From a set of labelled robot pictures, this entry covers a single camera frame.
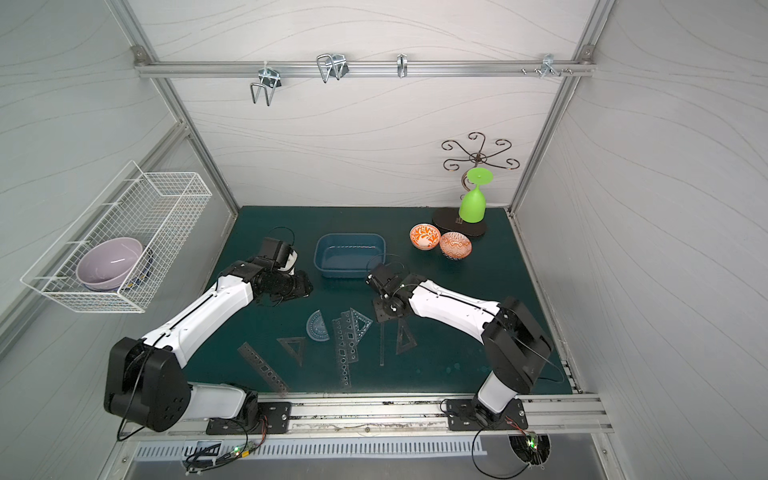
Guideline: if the small clear triangle ruler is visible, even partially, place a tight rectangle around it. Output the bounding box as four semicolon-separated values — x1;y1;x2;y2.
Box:
277;337;306;367

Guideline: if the green table mat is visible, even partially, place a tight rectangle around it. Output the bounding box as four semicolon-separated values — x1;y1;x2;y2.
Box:
185;207;544;393

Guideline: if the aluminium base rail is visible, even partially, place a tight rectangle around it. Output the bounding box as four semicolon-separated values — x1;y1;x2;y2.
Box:
118;392;614;443

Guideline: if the orange patterned bowl left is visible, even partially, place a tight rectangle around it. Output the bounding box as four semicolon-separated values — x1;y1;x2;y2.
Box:
409;223;441;251

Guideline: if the purple bowl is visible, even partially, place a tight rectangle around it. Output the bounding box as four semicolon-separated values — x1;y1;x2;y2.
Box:
75;237;144;292

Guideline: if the orange patterned bowl right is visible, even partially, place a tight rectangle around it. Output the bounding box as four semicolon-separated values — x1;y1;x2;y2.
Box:
439;231;473;260

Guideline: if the metal double hook centre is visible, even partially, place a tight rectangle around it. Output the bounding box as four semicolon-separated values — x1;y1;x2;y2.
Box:
316;53;349;83

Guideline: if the green plastic goblet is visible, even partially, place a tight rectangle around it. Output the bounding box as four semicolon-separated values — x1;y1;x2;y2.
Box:
459;167;493;223

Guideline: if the aluminium top rail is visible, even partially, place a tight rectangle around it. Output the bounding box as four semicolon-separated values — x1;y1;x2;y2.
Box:
135;58;597;79

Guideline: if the black metal cup stand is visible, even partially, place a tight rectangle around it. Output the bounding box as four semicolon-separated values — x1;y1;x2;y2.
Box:
432;131;521;239

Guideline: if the dark straight stencil ruler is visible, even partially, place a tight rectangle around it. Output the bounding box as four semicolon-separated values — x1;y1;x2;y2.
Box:
238;342;289;396

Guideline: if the blue plastic storage box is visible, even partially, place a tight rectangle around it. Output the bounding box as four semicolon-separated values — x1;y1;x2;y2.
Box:
314;233;386;279

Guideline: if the metal double hook left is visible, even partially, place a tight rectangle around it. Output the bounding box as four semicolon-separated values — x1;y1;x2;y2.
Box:
250;66;282;106

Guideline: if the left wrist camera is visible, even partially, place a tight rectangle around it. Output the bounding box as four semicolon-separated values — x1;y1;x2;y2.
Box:
256;237;298;272

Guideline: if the clear stencil template ruler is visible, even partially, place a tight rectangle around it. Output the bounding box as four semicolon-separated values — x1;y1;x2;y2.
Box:
332;311;359;390

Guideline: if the round cooling fan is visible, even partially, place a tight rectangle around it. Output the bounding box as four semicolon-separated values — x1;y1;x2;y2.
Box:
509;432;551;466

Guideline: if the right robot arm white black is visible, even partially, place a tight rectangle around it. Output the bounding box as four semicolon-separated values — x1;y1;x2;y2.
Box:
365;264;554;427

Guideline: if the metal single hook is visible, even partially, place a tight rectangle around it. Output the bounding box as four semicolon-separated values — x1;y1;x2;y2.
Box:
396;54;408;79

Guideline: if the white wire basket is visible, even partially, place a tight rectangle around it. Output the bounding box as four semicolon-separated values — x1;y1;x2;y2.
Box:
21;162;212;314

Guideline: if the white slotted cable duct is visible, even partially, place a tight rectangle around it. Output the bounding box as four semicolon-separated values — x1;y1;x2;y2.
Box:
134;435;487;462

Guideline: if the metal double hook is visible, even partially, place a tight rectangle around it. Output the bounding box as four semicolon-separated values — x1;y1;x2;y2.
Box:
316;53;349;83
250;66;282;106

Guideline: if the blue semicircle protractor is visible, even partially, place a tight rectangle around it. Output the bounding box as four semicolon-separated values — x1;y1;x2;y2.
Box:
305;310;330;342

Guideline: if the orange patterned bowl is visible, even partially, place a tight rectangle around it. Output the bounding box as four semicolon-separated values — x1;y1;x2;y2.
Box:
439;231;473;260
409;223;441;251

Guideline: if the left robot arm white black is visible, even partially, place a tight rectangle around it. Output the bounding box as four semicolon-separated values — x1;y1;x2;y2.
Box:
104;252;312;432

